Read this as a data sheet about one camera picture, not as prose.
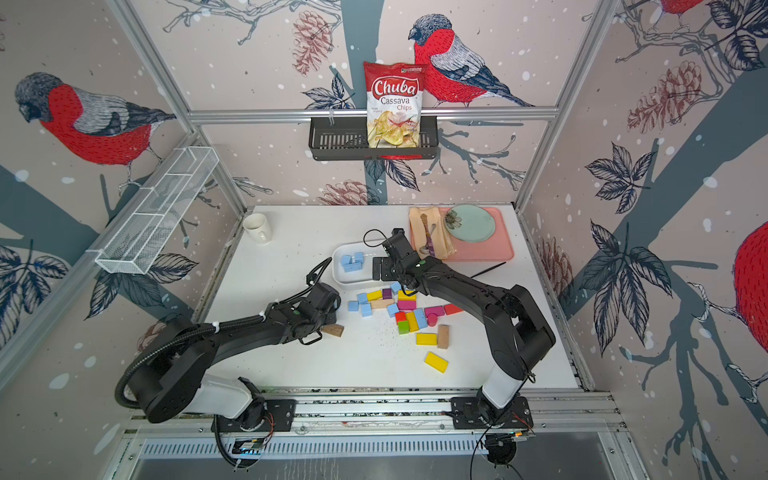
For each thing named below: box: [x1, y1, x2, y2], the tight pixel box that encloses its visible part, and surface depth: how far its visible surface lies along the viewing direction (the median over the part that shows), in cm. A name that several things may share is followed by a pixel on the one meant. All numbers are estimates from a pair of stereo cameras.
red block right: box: [444, 304, 463, 315], surface depth 94 cm
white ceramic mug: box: [243, 213, 272, 244], surface depth 106 cm
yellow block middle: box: [415, 333, 439, 346], surface depth 88 cm
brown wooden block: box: [322, 323, 345, 338], surface depth 89 cm
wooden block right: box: [437, 324, 450, 349], surface depth 87 cm
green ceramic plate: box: [445, 204, 496, 243], surface depth 117 cm
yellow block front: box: [424, 351, 449, 374], surface depth 84 cm
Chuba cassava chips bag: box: [363, 61, 426, 148], surface depth 87 cm
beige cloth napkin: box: [409, 206, 457, 260], surface depth 116 cm
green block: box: [397, 320, 410, 335], surface depth 90 cm
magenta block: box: [397, 300, 417, 310], surface depth 94 cm
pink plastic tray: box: [439, 207, 514, 262], surface depth 110 cm
